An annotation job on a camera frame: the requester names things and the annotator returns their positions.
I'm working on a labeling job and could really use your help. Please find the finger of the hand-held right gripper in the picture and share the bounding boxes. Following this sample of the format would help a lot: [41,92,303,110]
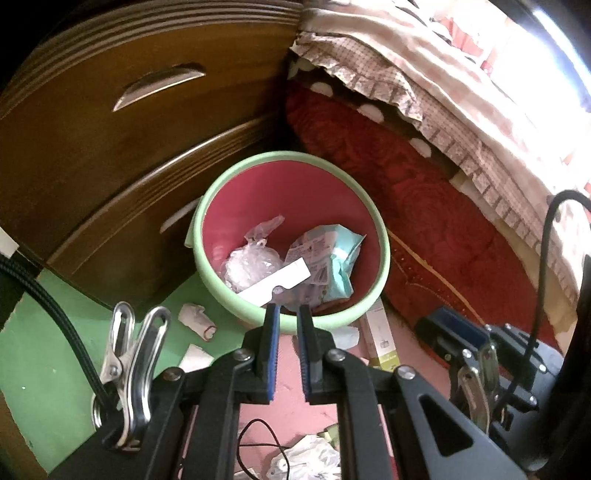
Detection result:
[414,316,467,365]
[436,307,490,344]

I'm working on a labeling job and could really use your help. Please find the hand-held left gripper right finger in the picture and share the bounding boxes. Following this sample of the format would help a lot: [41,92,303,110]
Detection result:
[296,305,527,480]

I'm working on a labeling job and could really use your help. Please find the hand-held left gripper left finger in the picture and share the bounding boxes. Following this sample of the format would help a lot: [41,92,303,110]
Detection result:
[48,304,281,480]

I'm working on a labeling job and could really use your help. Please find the white printed plastic bag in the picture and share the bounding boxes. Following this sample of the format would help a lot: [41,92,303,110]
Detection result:
[269,435,343,480]

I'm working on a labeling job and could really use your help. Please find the clear plastic bag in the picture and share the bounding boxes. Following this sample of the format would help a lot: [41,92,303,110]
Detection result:
[221,215,286,294]

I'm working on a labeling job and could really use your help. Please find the light blue snack packet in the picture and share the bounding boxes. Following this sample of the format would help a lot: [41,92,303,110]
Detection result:
[284,224,368,308]

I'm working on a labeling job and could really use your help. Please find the red bucket with green rim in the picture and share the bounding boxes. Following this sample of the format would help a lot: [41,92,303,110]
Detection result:
[185,150,392,335]

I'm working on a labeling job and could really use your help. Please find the metal spring clip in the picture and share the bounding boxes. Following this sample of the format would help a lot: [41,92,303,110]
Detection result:
[90,301,171,450]
[457,344,502,435]

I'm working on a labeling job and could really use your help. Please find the pink foam floor mat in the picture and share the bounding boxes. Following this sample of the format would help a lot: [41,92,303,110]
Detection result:
[182,323,462,480]

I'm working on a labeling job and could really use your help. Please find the long white box green end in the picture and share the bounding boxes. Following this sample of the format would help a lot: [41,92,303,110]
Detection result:
[358,300,399,370]

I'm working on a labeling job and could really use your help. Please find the white paper scrap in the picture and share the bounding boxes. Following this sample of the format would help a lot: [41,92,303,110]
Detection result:
[178,344,215,374]

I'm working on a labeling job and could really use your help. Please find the pink frilled bedsheet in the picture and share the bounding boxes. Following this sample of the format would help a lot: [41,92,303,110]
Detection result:
[291,0,591,305]

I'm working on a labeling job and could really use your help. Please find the brown wooden nightstand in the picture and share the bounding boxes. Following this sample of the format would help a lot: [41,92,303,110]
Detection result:
[0,0,305,319]

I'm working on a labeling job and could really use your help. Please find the brown wooden panel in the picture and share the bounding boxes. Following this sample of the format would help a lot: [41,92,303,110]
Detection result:
[0,392,47,480]

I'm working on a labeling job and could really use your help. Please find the thin dark wire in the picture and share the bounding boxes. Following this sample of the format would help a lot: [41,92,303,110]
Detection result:
[237,418,291,480]

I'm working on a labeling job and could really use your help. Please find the black braided cable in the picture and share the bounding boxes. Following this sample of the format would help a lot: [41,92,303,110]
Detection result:
[529,189,591,361]
[0,251,112,407]

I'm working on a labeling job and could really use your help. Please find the silver drawer handle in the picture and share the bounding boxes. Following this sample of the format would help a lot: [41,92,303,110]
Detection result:
[159,198,204,234]
[113,64,207,112]

